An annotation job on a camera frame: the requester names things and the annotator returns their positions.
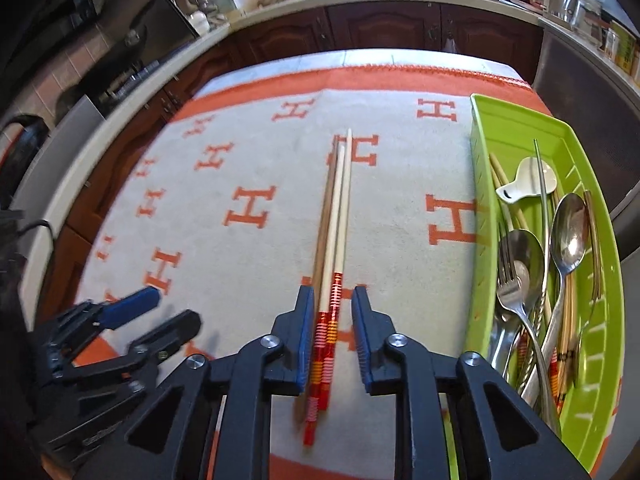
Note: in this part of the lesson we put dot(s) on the black red object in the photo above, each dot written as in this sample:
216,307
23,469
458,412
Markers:
20,140

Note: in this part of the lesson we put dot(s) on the white kitchen countertop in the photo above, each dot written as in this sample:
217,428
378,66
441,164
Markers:
250,17

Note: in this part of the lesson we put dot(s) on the steel fork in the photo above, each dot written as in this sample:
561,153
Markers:
507,292

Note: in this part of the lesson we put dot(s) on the white ceramic spoon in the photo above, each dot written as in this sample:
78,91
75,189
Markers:
530,175

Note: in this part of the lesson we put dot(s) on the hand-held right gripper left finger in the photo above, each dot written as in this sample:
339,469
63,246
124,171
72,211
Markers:
304,340

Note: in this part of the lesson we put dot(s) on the yellow green box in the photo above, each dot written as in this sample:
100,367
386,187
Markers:
622,45

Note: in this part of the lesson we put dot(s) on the gas stove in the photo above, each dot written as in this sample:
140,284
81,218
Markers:
125,85

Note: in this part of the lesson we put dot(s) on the white plastic bag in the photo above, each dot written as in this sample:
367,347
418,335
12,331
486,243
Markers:
450,42

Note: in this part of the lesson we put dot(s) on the glass jug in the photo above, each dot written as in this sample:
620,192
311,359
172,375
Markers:
582,15

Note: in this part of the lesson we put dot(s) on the green plastic tray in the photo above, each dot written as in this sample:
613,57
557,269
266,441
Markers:
510,125

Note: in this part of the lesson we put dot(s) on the brown wooden chopstick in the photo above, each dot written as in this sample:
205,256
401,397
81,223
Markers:
325,225

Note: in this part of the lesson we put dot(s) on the round steel spoon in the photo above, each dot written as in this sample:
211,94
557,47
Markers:
570,235

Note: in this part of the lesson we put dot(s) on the orange beige printed blanket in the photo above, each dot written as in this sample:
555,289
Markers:
280,170

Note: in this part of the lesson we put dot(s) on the steel soup spoon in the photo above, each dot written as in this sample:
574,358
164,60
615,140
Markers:
530,247

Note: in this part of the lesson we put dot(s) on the black range hood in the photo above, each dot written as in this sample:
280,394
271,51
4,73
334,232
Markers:
50,0

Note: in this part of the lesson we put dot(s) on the twisted steel chopstick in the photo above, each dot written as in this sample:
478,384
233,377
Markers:
542,200

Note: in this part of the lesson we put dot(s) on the brown wooden kitchen cabinets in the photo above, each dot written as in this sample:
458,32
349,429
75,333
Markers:
375,25

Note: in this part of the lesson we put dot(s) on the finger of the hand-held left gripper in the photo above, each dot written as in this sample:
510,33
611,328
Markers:
160,342
130,305

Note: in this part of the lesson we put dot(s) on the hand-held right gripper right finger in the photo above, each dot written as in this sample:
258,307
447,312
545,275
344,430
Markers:
362,340

